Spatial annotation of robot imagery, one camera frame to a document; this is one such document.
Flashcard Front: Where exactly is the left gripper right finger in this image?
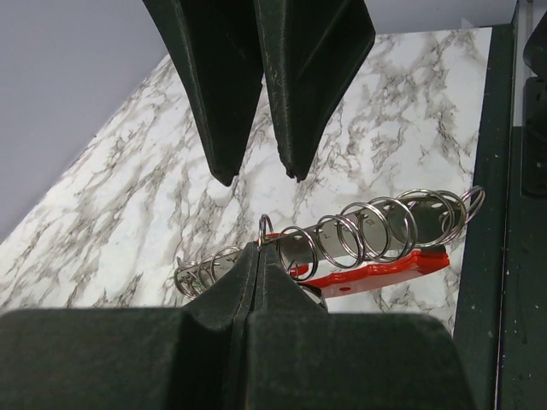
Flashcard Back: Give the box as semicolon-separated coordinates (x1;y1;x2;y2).
245;246;475;409

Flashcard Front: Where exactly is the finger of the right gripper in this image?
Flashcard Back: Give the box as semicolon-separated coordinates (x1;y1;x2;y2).
144;0;263;186
255;0;376;179

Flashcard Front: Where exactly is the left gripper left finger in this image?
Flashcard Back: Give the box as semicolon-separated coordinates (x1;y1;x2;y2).
1;244;259;409

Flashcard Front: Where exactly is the metal key organizer red handle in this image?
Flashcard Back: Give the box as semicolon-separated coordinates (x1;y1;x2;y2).
173;185;486;300

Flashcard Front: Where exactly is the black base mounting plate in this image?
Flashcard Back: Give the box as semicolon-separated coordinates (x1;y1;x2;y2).
453;1;546;409

